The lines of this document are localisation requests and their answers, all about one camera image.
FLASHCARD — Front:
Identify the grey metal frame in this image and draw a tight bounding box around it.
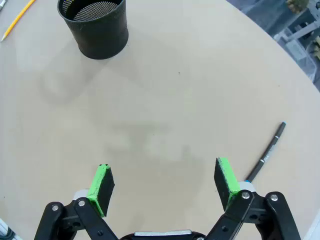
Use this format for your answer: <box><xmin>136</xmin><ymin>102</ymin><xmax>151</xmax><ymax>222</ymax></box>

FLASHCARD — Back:
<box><xmin>287</xmin><ymin>4</ymin><xmax>320</xmax><ymax>42</ymax></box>

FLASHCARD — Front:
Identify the black pen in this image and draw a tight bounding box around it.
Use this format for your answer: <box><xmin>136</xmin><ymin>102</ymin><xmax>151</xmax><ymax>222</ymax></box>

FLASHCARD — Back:
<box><xmin>244</xmin><ymin>121</ymin><xmax>287</xmax><ymax>182</ymax></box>

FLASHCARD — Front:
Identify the black mesh pen holder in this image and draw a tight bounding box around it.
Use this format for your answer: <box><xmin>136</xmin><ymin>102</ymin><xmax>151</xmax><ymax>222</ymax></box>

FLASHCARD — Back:
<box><xmin>56</xmin><ymin>0</ymin><xmax>130</xmax><ymax>60</ymax></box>

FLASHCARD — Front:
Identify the yellow pencil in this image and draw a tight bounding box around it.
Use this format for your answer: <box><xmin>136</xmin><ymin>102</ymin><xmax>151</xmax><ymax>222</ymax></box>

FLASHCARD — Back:
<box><xmin>0</xmin><ymin>0</ymin><xmax>37</xmax><ymax>42</ymax></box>

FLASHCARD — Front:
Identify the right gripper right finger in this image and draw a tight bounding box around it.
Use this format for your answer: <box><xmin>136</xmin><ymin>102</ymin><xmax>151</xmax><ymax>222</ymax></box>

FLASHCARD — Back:
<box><xmin>214</xmin><ymin>156</ymin><xmax>302</xmax><ymax>240</ymax></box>

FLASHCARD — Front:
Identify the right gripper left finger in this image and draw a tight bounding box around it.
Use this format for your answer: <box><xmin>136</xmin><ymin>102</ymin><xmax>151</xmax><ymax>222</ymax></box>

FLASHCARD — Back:
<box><xmin>33</xmin><ymin>163</ymin><xmax>120</xmax><ymax>240</ymax></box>

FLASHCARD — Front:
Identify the translucent plastic storage box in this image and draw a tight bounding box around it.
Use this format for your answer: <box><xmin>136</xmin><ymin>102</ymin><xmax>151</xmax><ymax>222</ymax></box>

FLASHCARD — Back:
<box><xmin>273</xmin><ymin>27</ymin><xmax>317</xmax><ymax>82</ymax></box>

